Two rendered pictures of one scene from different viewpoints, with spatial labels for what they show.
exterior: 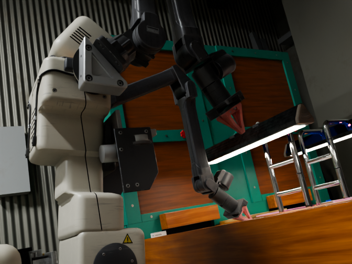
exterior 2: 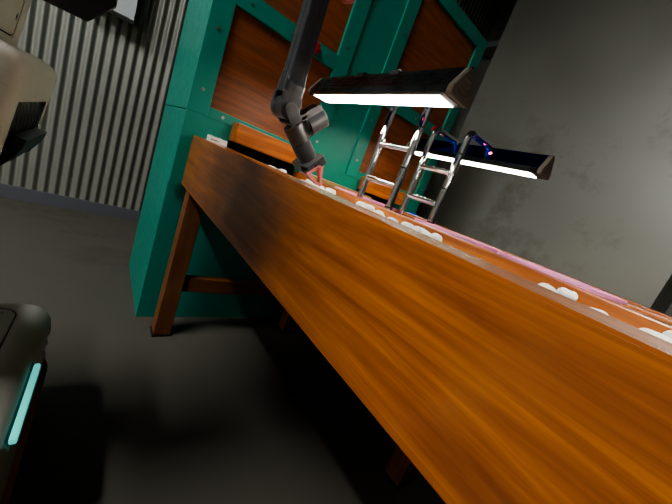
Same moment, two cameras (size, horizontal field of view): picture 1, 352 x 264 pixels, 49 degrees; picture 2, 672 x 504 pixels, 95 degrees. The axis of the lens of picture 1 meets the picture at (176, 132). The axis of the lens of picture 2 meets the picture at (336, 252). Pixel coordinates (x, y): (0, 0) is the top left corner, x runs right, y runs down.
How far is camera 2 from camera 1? 61 cm
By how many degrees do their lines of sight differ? 27
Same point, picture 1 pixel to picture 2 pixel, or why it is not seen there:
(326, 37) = (527, 64)
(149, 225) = (214, 125)
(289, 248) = (303, 248)
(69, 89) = not seen: outside the picture
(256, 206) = (347, 179)
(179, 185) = not seen: hidden behind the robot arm
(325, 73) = (497, 101)
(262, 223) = (294, 191)
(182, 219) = (257, 142)
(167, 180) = (265, 89)
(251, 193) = (350, 164)
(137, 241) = not seen: outside the picture
